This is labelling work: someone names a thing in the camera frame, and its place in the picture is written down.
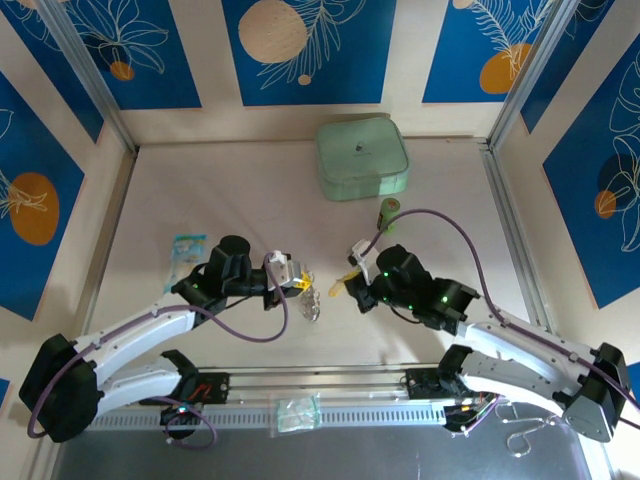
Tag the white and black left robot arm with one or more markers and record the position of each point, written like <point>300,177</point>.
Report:
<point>140,327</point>

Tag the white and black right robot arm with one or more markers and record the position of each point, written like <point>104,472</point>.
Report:
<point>525,342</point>

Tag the mint green zip pouch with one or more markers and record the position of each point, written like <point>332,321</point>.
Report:
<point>360,150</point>

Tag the aluminium side rail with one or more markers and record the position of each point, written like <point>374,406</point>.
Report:
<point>117,215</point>
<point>501,195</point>

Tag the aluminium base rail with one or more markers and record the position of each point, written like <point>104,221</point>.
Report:
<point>325,376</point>

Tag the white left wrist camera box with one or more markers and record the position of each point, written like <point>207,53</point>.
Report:
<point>282,267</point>

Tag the key with yellow tag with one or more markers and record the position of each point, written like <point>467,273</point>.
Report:
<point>340,286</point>

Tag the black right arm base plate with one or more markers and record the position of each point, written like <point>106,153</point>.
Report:
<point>420,385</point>

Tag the blue snack packet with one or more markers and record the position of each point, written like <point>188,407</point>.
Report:
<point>187,250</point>

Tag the aluminium corner post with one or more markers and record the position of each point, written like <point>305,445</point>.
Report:
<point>90,75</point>
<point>528,75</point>

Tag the black controller board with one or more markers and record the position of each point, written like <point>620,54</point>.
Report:
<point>457,417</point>
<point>180,417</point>

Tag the clear plastic bag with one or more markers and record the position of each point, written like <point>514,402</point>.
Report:
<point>295,415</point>

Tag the green cylindrical bottle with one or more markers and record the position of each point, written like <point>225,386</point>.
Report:
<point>387,207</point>

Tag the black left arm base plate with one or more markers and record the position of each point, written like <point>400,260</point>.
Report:
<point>217,387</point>

